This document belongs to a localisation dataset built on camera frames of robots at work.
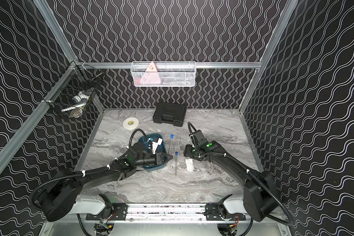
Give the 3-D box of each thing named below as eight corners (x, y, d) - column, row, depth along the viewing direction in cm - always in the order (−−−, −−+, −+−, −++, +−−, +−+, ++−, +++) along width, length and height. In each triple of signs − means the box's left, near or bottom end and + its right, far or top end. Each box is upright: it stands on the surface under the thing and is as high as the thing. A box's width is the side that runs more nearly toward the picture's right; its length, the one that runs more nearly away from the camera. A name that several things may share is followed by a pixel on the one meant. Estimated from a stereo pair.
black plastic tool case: (153, 126, 111) (152, 121, 107) (156, 106, 125) (155, 101, 120) (186, 127, 111) (187, 121, 107) (185, 106, 125) (186, 101, 120)
